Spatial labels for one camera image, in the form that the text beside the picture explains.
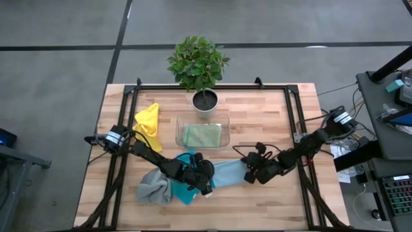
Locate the dark side desk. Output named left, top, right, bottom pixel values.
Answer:
left=355, top=69, right=412, bottom=162

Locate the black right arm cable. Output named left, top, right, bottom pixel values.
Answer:
left=232, top=144, right=281, bottom=159

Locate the white floor cable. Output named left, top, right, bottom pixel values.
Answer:
left=351, top=183, right=394, bottom=231

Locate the teal microfiber towel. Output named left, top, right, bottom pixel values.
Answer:
left=170, top=150, right=202, bottom=206

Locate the small teal box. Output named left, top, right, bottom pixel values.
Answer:
left=385, top=79, right=405, bottom=93

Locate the computer monitor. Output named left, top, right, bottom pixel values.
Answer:
left=398, top=69, right=412, bottom=106

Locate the green microfiber towel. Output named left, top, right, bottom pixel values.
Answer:
left=182, top=124, right=223, bottom=149

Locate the yellow microfiber towel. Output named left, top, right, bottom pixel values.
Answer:
left=132, top=102, right=164, bottom=153

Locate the blue screen tablet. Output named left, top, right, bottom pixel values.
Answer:
left=381, top=108, right=412, bottom=128

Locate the gray microfiber towel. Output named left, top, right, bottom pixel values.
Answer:
left=135, top=167, right=173, bottom=206

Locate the black device with blue light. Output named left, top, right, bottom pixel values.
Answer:
left=0, top=128, right=18, bottom=148

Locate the gray metal stand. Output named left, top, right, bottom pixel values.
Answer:
left=0, top=144, right=52, bottom=232

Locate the black metal table frame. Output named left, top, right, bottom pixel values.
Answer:
left=77, top=77, right=351, bottom=231

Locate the green leafy small tree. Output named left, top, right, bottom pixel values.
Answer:
left=166, top=35, right=231, bottom=97

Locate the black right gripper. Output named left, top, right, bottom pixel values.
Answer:
left=243, top=142, right=281, bottom=185

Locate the clear plastic bin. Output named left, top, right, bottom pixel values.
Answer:
left=175, top=112, right=231, bottom=150

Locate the computer keyboard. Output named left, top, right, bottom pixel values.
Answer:
left=381, top=175, right=412, bottom=217

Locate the clear plastic bag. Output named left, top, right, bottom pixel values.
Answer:
left=376, top=102, right=412, bottom=135

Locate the light blue smooth towel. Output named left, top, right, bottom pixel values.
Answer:
left=211, top=159, right=250, bottom=189

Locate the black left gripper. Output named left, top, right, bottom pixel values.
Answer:
left=185, top=153, right=216, bottom=197

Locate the white round plant pot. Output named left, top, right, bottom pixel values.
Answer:
left=191, top=88, right=219, bottom=120

